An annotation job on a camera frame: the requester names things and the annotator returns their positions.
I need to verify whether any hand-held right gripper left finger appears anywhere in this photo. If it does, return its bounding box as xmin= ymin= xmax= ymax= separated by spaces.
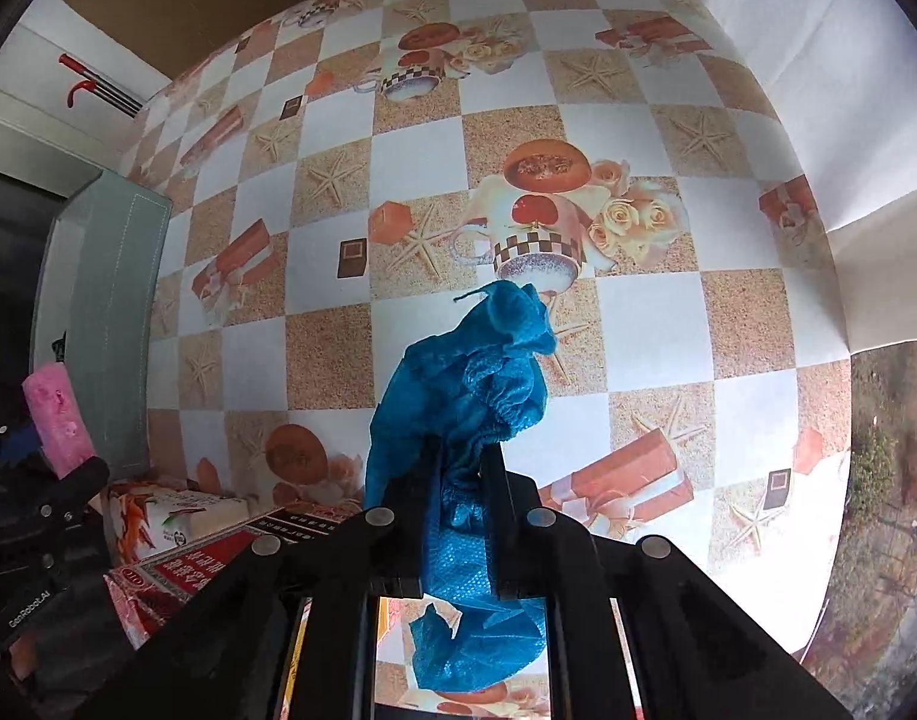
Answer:
xmin=76 ymin=463 xmax=431 ymax=720

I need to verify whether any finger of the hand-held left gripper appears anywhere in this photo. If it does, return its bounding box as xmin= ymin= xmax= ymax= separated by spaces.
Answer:
xmin=25 ymin=456 xmax=112 ymax=533

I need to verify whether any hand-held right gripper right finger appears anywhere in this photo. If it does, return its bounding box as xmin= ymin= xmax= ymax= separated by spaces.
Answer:
xmin=479 ymin=445 xmax=853 ymax=720

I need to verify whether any pink foam sponge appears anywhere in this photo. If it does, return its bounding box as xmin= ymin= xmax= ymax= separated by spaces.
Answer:
xmin=22 ymin=362 xmax=97 ymax=479

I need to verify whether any blue elastic-edged cloth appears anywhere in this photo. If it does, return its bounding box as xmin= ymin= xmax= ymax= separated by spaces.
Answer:
xmin=363 ymin=279 xmax=558 ymax=695

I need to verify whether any white printed cardboard box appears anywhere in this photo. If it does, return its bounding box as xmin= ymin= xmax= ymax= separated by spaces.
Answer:
xmin=102 ymin=483 xmax=258 ymax=568

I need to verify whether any red cardboard box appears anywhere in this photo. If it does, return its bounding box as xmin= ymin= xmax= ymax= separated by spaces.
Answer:
xmin=102 ymin=499 xmax=371 ymax=652

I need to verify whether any grey-green stitched mat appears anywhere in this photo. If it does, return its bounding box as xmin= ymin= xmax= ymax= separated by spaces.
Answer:
xmin=34 ymin=169 xmax=173 ymax=470

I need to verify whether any checkered printed tablecloth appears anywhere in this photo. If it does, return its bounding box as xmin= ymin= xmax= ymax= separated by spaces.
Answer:
xmin=102 ymin=0 xmax=853 ymax=720

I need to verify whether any white air conditioner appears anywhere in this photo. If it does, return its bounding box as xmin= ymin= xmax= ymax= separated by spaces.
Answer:
xmin=0 ymin=0 xmax=172 ymax=175

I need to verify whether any white curtain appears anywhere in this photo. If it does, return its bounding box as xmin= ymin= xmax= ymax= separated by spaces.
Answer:
xmin=638 ymin=0 xmax=917 ymax=350

